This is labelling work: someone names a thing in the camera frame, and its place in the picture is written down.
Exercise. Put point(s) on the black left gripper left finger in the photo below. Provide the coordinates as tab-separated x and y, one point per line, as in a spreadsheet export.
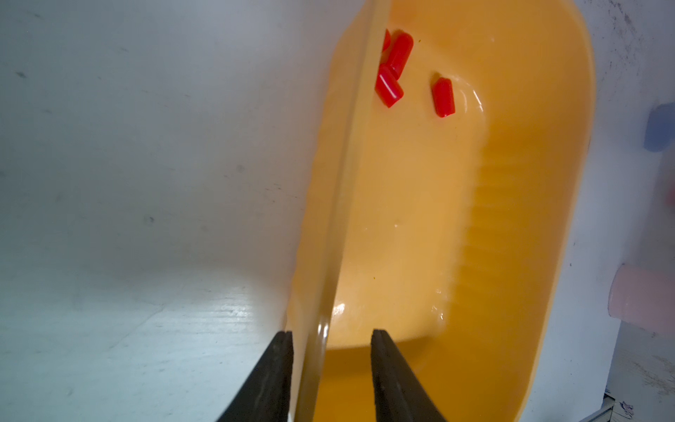
265	394

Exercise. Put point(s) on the red sleeve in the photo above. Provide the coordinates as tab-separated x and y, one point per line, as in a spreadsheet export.
387	87
443	97
400	53
387	41

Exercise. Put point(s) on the yellow plastic storage tray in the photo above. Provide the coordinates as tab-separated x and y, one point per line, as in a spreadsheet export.
447	233

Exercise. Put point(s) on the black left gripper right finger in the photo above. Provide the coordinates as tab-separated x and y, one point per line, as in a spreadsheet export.
398	395

